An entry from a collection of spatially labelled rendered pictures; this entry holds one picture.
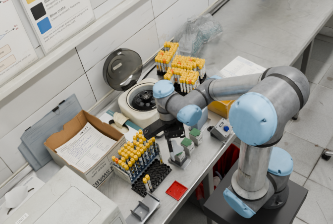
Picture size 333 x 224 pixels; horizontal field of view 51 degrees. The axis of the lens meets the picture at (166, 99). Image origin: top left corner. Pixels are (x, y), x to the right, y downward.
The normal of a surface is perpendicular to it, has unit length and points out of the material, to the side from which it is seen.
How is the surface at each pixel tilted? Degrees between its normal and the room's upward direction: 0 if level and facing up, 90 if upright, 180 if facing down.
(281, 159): 9
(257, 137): 82
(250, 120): 84
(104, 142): 1
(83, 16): 93
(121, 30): 90
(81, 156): 1
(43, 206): 0
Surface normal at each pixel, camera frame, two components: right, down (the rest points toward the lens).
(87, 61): 0.77, 0.37
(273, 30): -0.13, -0.70
